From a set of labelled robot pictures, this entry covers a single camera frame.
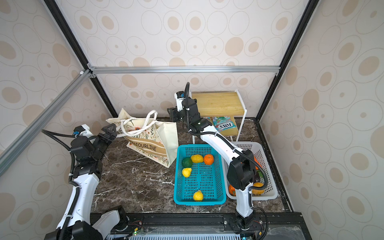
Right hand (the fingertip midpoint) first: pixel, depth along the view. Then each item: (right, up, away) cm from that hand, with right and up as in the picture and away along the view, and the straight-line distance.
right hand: (170, 107), depth 79 cm
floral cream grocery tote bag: (-14, -17, +9) cm, 24 cm away
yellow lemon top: (+14, -29, +13) cm, 35 cm away
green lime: (+8, -31, +9) cm, 33 cm away
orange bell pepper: (+32, -44, -1) cm, 54 cm away
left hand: (-27, -10, -7) cm, 29 cm away
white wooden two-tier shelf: (+28, +2, +4) cm, 29 cm away
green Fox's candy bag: (+30, -7, +13) cm, 34 cm away
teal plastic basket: (+22, -41, +9) cm, 47 cm away
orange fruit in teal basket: (+21, -30, +13) cm, 39 cm away
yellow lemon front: (+15, -46, -1) cm, 49 cm away
